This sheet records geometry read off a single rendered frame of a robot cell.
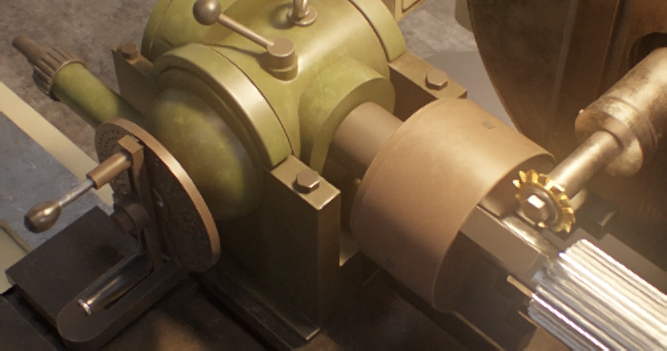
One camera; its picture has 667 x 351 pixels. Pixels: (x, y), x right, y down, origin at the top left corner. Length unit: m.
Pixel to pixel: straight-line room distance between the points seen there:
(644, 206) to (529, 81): 0.19
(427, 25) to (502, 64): 1.74
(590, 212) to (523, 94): 0.26
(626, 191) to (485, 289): 0.25
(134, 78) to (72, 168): 0.61
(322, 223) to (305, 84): 0.15
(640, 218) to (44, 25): 2.11
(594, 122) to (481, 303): 0.21
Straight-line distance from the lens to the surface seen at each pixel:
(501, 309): 1.21
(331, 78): 1.24
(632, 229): 1.43
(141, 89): 1.35
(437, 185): 1.13
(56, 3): 3.29
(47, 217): 1.16
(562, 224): 1.12
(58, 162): 1.92
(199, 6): 1.23
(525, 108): 1.44
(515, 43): 1.39
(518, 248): 1.10
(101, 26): 3.20
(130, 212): 1.24
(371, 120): 1.24
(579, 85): 1.34
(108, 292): 1.31
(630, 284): 1.14
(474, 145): 1.15
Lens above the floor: 2.16
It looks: 50 degrees down
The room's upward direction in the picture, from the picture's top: straight up
